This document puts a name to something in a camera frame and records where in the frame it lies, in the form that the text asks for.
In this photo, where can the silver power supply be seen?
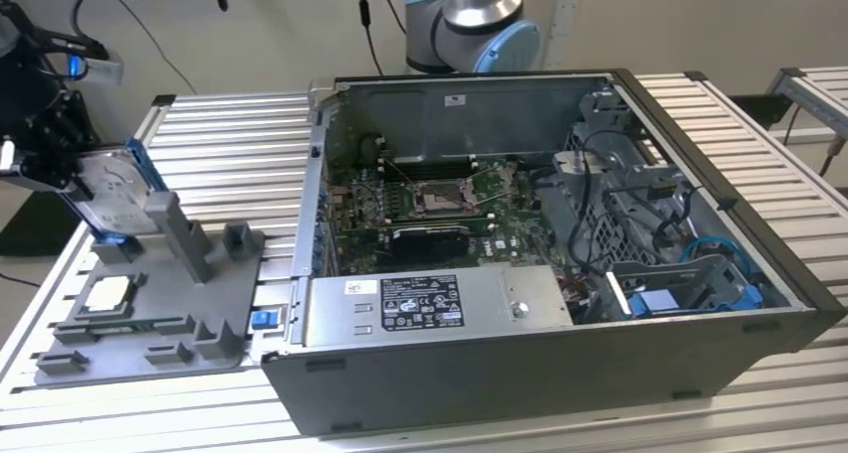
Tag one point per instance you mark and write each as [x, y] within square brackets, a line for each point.
[344, 314]

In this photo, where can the black graphics card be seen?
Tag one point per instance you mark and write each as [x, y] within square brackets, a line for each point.
[431, 247]

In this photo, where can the grey metal drive cage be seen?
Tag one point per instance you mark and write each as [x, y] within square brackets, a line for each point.
[623, 224]

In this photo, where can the blue case latch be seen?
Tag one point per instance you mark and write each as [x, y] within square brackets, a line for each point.
[265, 320]

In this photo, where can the black stand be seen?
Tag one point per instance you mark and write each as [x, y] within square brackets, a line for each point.
[40, 224]

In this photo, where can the open black PC case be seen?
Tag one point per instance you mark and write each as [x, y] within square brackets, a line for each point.
[496, 388]

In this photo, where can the grey parts rack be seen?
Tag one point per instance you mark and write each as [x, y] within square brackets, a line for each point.
[165, 304]

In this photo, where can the thin locking lever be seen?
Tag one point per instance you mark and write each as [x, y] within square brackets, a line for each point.
[404, 171]

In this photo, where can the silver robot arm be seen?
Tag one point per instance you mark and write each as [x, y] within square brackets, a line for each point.
[431, 36]

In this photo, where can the grey disk bay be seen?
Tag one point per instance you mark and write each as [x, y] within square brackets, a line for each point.
[701, 284]

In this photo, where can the black table end cap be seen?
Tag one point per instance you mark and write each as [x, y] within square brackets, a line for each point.
[696, 75]
[163, 100]

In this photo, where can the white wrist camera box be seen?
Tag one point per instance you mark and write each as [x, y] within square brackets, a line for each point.
[5, 155]

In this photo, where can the silver camera with blue light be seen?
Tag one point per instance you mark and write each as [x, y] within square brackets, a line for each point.
[103, 70]

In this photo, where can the CPU socket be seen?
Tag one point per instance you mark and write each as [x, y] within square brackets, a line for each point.
[440, 197]

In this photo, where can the green RAM stick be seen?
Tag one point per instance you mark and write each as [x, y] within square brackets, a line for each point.
[132, 324]

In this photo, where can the black RAM slots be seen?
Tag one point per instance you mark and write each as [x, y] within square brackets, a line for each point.
[431, 161]

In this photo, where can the silver CPU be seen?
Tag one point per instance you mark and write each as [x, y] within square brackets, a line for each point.
[109, 294]

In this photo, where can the blue carrier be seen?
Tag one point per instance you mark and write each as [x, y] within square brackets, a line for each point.
[652, 305]

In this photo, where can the hard disk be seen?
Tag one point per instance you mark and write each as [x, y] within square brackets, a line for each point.
[112, 190]

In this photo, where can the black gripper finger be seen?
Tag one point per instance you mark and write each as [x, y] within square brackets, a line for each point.
[53, 172]

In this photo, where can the black box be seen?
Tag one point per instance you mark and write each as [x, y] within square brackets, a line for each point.
[761, 107]

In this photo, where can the metal slat side table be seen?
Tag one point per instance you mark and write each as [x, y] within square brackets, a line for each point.
[828, 83]

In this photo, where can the green motherboard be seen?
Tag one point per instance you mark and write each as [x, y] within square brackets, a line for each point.
[523, 234]

